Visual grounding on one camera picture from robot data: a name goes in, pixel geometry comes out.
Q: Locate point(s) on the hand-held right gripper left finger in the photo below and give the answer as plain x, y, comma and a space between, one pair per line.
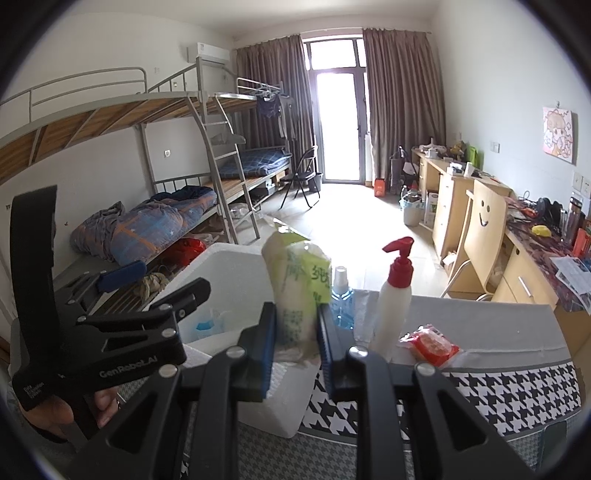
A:
268, 364

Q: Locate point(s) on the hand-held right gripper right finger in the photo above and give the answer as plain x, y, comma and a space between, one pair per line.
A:
327, 364

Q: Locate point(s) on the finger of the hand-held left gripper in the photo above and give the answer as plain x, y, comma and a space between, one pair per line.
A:
175, 307
122, 277

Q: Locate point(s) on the white foam box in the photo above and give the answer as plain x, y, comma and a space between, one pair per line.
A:
231, 277

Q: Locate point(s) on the green white tissue pack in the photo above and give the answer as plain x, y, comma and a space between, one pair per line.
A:
295, 295

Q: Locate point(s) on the person's left hand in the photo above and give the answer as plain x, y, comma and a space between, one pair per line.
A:
48, 422

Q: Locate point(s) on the red bag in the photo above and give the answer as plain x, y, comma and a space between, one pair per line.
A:
189, 253

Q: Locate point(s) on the blue patterned quilt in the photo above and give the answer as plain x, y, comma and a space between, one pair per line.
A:
147, 226

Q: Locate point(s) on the blue spray bottle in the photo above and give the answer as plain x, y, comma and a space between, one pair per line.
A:
342, 304

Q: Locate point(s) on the white pump bottle red top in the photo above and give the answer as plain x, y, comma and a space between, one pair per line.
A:
392, 314

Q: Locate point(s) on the red snack packet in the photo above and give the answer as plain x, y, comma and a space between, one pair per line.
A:
429, 346

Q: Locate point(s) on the grey metal bunk bed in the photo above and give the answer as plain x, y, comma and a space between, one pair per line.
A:
258, 161
92, 120

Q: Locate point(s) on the houndstooth tablecloth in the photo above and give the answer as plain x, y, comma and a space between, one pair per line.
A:
498, 383

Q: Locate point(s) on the white bucket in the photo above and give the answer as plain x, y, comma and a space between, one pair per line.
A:
412, 210

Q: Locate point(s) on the black folding chair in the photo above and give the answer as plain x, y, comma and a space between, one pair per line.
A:
302, 177

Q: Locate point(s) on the orange box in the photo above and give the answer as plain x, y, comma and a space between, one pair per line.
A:
380, 188

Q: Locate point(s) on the wooden desk with drawers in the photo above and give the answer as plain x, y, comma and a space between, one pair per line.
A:
450, 207

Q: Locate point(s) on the wooden chair with smiley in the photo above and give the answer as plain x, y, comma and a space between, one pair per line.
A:
482, 230

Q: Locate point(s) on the black bag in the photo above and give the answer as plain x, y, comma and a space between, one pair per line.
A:
401, 170

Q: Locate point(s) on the hanging dark clothes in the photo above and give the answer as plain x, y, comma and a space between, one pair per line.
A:
274, 113

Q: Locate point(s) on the wooden desk with patterned cover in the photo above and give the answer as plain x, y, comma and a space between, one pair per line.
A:
531, 281

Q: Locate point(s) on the brown curtain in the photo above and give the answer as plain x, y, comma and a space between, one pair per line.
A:
401, 101
268, 92

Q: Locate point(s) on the white air conditioner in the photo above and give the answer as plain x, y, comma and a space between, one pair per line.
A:
208, 53

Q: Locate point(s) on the black smartphone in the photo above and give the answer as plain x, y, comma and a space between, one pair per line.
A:
556, 438

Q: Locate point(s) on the glass balcony door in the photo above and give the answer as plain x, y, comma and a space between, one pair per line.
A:
339, 115

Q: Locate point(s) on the yellow object on desk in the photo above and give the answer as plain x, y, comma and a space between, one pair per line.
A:
541, 230

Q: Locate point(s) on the green bag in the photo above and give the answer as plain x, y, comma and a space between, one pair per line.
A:
473, 157

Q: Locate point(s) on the printed papers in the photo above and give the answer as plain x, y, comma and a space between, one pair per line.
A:
572, 274

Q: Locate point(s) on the black headphones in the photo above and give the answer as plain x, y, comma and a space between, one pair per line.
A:
548, 212

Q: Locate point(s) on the group of toiletry bottles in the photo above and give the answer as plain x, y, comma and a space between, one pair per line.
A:
579, 230

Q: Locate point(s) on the wall poster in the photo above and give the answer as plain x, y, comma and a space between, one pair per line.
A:
559, 136

